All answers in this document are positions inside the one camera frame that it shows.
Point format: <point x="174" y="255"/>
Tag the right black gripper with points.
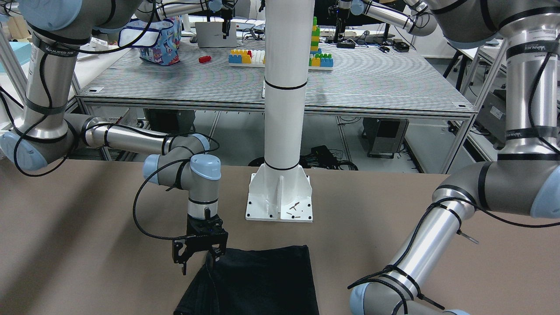
<point x="195" y="227"/>

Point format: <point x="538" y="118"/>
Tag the dark navy printed t-shirt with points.
<point x="266" y="282"/>

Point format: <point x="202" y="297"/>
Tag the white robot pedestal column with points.
<point x="280" y="190"/>

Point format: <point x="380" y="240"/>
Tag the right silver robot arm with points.
<point x="47" y="131"/>

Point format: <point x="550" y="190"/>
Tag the grey laptop on table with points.
<point x="211" y="35"/>

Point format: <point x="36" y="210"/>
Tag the colourful toy block set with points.
<point x="317" y="59"/>

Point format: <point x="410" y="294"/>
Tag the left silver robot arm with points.
<point x="525" y="178"/>

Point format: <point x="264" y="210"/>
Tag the colourful patterned bag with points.
<point x="159" y="44"/>

